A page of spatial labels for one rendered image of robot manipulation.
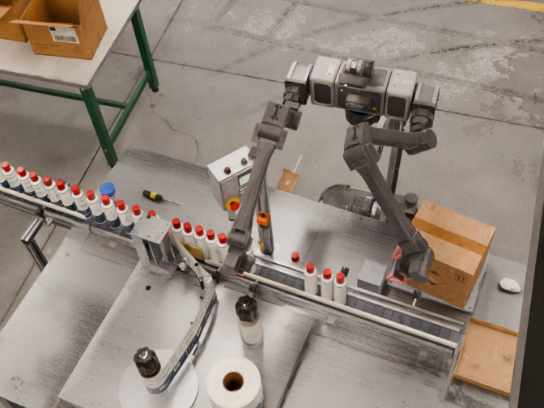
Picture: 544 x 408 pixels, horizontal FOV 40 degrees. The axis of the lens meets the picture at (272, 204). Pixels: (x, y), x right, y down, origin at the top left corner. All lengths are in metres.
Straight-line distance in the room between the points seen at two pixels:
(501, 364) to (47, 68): 2.78
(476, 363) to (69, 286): 1.71
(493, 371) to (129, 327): 1.44
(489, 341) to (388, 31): 2.87
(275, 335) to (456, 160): 2.07
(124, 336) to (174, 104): 2.28
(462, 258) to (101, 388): 1.47
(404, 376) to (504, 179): 1.94
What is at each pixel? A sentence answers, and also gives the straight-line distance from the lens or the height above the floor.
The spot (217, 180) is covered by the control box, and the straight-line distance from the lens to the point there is 2.71.
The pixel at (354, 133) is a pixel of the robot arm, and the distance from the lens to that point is 2.56.
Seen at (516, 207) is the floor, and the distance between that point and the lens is 4.54.
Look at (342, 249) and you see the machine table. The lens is 3.27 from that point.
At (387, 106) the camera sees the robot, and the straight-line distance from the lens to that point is 2.95.
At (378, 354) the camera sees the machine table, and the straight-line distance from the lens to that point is 3.05.
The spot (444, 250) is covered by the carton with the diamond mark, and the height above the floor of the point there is 1.12.
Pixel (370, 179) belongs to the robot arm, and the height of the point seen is 1.59.
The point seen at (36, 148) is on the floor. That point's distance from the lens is 5.06.
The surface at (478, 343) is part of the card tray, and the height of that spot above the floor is 0.83.
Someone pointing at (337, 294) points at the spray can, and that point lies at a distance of 2.99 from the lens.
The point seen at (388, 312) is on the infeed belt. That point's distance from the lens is 3.08.
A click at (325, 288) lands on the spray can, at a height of 0.99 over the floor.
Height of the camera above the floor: 3.60
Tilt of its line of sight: 54 degrees down
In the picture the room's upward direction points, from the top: 6 degrees counter-clockwise
